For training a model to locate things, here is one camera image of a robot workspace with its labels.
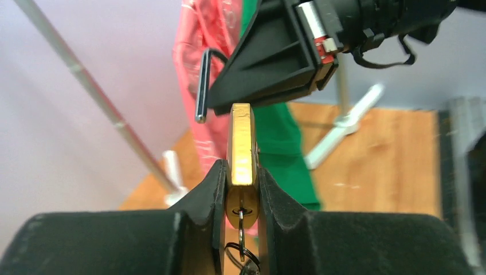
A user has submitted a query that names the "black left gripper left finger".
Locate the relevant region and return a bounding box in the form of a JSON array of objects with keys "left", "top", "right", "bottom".
[{"left": 1, "top": 160, "right": 228, "bottom": 274}]

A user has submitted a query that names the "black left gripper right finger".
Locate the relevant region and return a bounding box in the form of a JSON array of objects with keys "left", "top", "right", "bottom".
[{"left": 258, "top": 168, "right": 473, "bottom": 274}]

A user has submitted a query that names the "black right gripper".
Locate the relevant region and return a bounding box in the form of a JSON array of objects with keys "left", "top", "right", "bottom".
[{"left": 207, "top": 1, "right": 380, "bottom": 115}]

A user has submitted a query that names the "silver key ring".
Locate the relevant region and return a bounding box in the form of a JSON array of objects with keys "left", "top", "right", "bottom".
[{"left": 225, "top": 210, "right": 262, "bottom": 275}]

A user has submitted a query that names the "small brass padlock with key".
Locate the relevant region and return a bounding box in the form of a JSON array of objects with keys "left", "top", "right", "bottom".
[{"left": 194, "top": 48, "right": 261, "bottom": 230}]

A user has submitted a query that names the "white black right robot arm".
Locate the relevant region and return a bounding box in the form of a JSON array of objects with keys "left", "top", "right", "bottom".
[{"left": 195, "top": 1, "right": 485, "bottom": 120}]

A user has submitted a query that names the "pink printed shirt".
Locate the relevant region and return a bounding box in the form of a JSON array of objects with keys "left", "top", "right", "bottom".
[{"left": 173, "top": 0, "right": 242, "bottom": 173}]

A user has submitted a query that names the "metal clothes rack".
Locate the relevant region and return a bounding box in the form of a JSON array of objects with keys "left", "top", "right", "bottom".
[{"left": 17, "top": 1, "right": 384, "bottom": 206}]

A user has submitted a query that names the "green t-shirt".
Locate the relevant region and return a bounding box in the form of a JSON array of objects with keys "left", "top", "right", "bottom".
[{"left": 239, "top": 0, "right": 322, "bottom": 212}]

